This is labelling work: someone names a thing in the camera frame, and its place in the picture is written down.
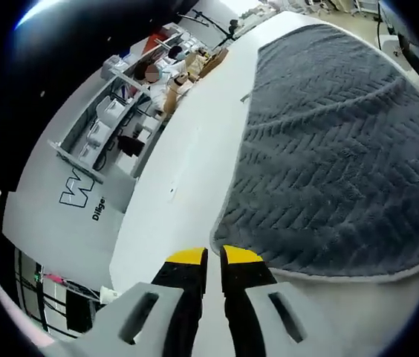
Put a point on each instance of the grey plush towel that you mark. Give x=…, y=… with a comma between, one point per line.
x=336, y=156

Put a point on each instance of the white paper cup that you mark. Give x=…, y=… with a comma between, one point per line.
x=108, y=295

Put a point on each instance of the black monitor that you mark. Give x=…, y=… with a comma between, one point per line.
x=79, y=308

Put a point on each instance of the white storage box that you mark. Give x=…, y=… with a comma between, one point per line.
x=100, y=132
x=110, y=111
x=113, y=67
x=88, y=153

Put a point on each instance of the black bag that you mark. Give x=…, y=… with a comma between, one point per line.
x=130, y=145

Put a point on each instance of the grey metal shelf rack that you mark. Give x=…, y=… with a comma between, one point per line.
x=94, y=119

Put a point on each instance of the wooden tray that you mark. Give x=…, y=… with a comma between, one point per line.
x=213, y=63

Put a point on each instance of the black tripod stand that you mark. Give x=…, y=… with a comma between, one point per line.
x=228, y=31

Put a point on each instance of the ceiling light strip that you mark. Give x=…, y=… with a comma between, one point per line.
x=33, y=10

